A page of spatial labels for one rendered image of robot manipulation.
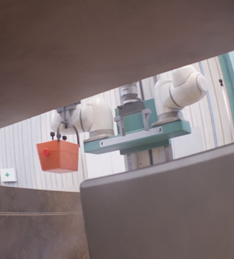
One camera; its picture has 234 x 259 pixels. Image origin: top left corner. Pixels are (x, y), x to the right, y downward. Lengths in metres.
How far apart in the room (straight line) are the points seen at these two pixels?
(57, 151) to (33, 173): 6.56
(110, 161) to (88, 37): 6.72
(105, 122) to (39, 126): 6.04
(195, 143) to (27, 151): 3.75
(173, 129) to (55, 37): 1.51
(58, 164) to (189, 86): 0.80
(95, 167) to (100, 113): 5.04
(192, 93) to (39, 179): 6.44
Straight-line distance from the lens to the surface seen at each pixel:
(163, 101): 2.03
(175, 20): 0.53
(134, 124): 2.28
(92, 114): 2.25
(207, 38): 0.61
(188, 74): 1.92
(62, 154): 1.57
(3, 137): 8.50
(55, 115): 2.31
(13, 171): 8.11
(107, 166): 7.23
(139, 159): 2.33
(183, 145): 7.82
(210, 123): 8.08
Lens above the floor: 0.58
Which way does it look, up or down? 12 degrees up
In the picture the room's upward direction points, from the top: 7 degrees counter-clockwise
